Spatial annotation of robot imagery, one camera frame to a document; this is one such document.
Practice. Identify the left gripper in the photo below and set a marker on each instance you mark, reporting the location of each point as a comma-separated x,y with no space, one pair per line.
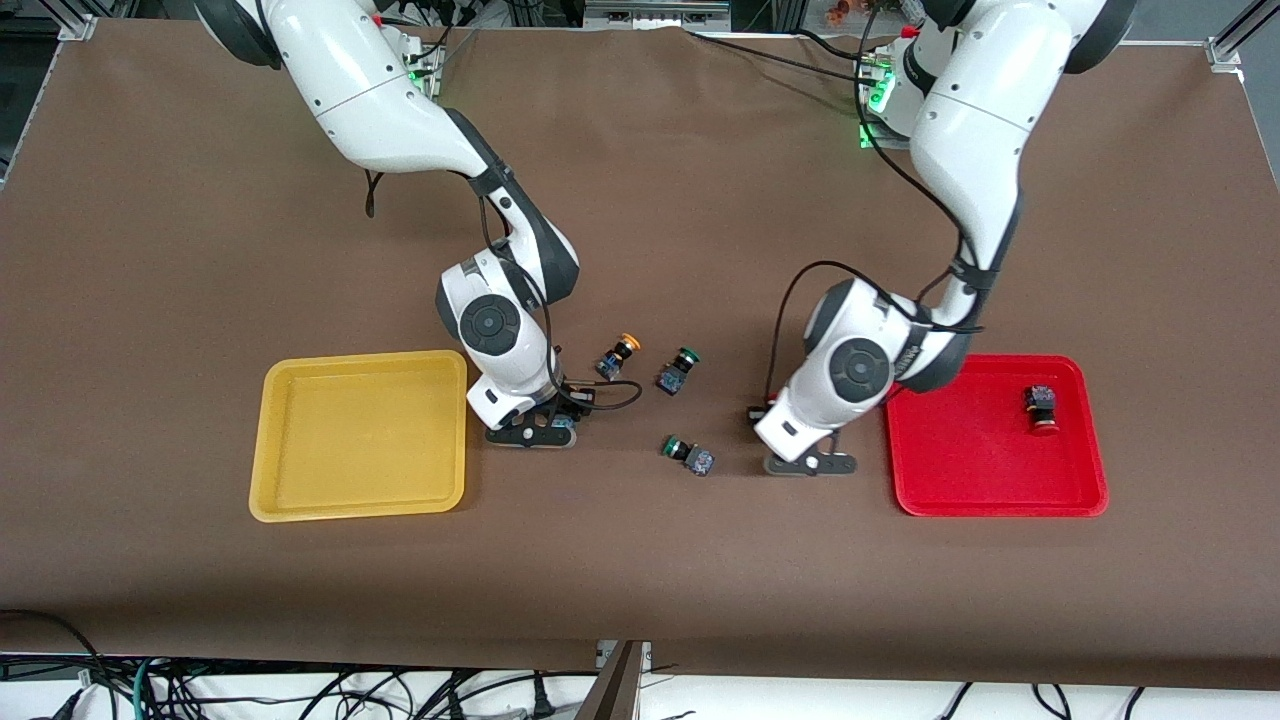
755,414

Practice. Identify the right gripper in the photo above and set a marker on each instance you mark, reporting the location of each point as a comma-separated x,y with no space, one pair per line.
571,401

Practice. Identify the yellow push button switch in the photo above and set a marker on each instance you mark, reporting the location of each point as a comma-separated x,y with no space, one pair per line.
566,424
612,362

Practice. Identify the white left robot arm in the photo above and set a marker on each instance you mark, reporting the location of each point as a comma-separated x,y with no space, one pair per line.
980,110

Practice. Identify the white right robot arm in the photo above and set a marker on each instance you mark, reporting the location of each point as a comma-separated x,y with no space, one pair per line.
370,110

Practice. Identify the red plastic tray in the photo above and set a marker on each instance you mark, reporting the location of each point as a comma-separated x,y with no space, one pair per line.
960,450

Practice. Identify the yellow plastic tray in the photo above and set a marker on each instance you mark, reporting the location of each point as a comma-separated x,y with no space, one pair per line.
360,440

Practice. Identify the black power plug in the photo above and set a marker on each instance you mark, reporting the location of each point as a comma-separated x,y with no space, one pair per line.
542,705

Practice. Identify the silver metal rack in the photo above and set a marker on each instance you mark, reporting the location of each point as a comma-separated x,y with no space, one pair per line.
650,15

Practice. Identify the orange background object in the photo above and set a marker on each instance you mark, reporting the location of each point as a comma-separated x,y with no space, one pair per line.
840,10

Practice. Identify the green push button switch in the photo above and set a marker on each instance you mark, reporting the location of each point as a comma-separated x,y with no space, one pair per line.
672,378
698,461

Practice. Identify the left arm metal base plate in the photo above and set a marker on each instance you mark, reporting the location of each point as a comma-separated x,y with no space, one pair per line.
866,140

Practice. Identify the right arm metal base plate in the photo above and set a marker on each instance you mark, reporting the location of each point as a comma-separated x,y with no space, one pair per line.
432,80

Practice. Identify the aluminium frame extrusion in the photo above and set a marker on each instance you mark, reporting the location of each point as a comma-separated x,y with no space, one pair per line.
78,28
1225,50

